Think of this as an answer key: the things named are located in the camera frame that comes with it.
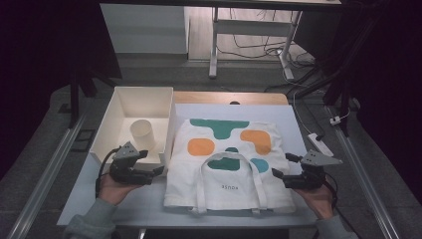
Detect white cabinet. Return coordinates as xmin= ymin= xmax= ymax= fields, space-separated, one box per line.
xmin=100 ymin=3 xmax=190 ymax=55

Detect white cable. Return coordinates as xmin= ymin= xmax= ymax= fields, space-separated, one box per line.
xmin=282 ymin=66 xmax=320 ymax=137

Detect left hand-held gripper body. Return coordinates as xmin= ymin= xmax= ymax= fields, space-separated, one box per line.
xmin=108 ymin=140 xmax=154 ymax=186

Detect person's left hand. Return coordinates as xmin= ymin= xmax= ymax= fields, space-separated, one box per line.
xmin=98 ymin=172 xmax=143 ymax=206

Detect white box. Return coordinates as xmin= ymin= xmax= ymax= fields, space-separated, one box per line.
xmin=89 ymin=86 xmax=177 ymax=167

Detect wooden table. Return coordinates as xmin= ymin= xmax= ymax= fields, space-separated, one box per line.
xmin=173 ymin=91 xmax=290 ymax=107

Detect black floor plate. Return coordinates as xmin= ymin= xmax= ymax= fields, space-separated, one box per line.
xmin=70 ymin=128 xmax=97 ymax=153

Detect hand-held gripper black cable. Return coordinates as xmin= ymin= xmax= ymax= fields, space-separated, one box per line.
xmin=95 ymin=147 xmax=120 ymax=199
xmin=322 ymin=172 xmax=364 ymax=239

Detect right hand-held gripper black cable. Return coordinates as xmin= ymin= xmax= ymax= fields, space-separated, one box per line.
xmin=322 ymin=172 xmax=364 ymax=239

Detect metal rail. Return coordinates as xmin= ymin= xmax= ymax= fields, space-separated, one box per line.
xmin=6 ymin=113 xmax=88 ymax=239
xmin=326 ymin=106 xmax=401 ymax=239

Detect white tote bag coloured shapes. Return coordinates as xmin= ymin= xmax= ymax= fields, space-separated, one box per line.
xmin=163 ymin=118 xmax=297 ymax=215

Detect left hand-held gripper black cable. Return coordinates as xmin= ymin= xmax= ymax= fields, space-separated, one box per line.
xmin=95 ymin=147 xmax=120 ymax=199

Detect tangle of floor cables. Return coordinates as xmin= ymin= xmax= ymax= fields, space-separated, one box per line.
xmin=217 ymin=8 xmax=317 ymax=69

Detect white paper cup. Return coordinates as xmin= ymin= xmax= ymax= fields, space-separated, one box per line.
xmin=129 ymin=119 xmax=157 ymax=151

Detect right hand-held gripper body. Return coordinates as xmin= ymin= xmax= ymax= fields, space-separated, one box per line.
xmin=284 ymin=148 xmax=343 ymax=191

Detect white power strip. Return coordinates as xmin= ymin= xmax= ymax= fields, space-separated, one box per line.
xmin=307 ymin=132 xmax=335 ymax=158

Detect white desk frame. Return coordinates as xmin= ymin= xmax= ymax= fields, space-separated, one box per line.
xmin=208 ymin=6 xmax=304 ymax=81

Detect person's right hand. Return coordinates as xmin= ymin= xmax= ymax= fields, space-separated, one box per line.
xmin=293 ymin=179 xmax=334 ymax=220

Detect white table mat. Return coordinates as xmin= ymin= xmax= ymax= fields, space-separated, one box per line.
xmin=57 ymin=103 xmax=319 ymax=229

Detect black stand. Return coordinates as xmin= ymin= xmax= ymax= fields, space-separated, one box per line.
xmin=68 ymin=66 xmax=117 ymax=129
xmin=293 ymin=49 xmax=362 ymax=137

